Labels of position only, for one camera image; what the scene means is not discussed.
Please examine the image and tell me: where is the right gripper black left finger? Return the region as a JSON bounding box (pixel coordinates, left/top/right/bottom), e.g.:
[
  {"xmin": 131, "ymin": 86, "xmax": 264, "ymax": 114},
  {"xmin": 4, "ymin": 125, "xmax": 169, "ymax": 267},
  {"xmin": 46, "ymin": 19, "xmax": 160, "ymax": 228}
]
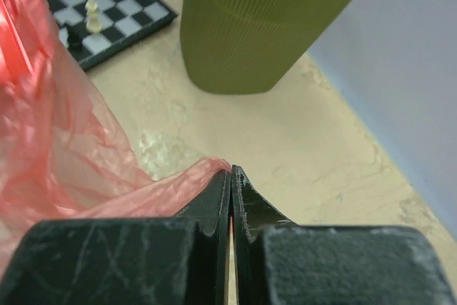
[{"xmin": 1, "ymin": 171, "xmax": 231, "ymax": 305}]

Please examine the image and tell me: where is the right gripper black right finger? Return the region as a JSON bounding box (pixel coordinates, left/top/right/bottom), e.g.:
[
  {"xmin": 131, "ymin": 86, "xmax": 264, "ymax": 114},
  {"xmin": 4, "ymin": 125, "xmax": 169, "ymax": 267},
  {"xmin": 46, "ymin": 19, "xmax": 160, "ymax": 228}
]
[{"xmin": 231, "ymin": 166, "xmax": 456, "ymax": 304}]

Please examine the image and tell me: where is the red plastic trash bag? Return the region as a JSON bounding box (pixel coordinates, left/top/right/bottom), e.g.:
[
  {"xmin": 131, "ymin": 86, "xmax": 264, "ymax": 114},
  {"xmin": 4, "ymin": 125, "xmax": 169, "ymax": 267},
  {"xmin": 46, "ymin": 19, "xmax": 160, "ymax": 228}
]
[{"xmin": 1, "ymin": 0, "xmax": 231, "ymax": 268}]

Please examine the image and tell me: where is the olive green mesh trash bin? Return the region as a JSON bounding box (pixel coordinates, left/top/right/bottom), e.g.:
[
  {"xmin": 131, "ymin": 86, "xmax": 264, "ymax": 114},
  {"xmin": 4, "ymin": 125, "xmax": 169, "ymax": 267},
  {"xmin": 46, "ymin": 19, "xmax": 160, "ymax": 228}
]
[{"xmin": 180, "ymin": 0, "xmax": 352, "ymax": 95}]

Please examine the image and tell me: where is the black chess piece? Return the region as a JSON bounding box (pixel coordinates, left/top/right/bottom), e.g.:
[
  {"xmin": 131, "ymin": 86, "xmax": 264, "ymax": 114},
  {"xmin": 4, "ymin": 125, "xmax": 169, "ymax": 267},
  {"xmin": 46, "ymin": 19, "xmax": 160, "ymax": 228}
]
[{"xmin": 67, "ymin": 26, "xmax": 82, "ymax": 49}]

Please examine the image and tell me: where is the cream chess piece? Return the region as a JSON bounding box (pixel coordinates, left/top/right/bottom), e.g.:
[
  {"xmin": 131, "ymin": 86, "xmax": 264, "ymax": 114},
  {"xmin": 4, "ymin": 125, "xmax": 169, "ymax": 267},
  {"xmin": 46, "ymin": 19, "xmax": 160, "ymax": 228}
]
[{"xmin": 85, "ymin": 0, "xmax": 102, "ymax": 34}]

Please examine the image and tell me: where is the black white chessboard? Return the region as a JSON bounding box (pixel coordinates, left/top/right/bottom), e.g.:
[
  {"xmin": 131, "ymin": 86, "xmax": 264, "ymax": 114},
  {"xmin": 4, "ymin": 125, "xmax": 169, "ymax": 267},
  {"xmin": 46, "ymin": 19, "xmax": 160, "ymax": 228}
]
[{"xmin": 47, "ymin": 0, "xmax": 177, "ymax": 71}]

